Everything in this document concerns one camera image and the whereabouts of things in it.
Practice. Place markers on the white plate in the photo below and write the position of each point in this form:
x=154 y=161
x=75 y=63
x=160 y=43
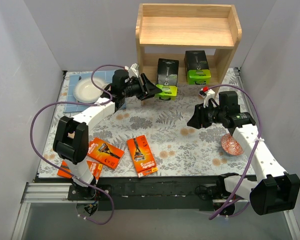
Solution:
x=86 y=92

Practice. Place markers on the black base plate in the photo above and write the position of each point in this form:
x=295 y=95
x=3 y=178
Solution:
x=154 y=193

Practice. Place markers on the middle orange razor box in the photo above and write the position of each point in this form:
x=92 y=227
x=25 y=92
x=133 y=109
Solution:
x=142 y=157

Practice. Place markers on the front orange razor box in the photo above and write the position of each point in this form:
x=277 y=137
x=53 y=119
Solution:
x=94 y=167

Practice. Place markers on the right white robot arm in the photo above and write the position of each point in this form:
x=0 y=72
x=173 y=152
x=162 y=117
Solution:
x=274 y=190

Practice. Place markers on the red patterned bowl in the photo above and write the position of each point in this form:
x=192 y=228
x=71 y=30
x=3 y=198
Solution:
x=230 y=145

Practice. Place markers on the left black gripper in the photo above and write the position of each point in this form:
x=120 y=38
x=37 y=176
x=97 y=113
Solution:
x=143 y=87

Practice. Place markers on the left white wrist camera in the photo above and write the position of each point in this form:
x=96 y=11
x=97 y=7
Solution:
x=133 y=70

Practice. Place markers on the blue checkered cloth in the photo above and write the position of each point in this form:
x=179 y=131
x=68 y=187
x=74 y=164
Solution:
x=106 y=76

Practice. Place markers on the left orange razor box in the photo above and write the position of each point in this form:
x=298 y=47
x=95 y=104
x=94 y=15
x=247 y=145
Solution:
x=105 y=153

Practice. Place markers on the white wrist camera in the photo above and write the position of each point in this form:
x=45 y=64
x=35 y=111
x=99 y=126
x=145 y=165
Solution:
x=133 y=70
x=206 y=94

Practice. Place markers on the green black razor box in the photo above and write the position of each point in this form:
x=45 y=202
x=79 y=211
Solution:
x=197 y=68
x=167 y=79

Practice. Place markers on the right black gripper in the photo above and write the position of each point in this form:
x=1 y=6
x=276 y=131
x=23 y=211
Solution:
x=200 y=116

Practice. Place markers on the wooden two-tier shelf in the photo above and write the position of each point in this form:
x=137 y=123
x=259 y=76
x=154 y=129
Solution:
x=189 y=26

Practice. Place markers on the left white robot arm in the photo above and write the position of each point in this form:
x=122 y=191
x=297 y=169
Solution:
x=71 y=141

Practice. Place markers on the orange razor box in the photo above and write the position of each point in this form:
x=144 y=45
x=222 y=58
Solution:
x=94 y=167
x=105 y=153
x=142 y=157

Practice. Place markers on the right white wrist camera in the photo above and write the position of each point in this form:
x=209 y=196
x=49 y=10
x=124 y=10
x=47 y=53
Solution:
x=206 y=94

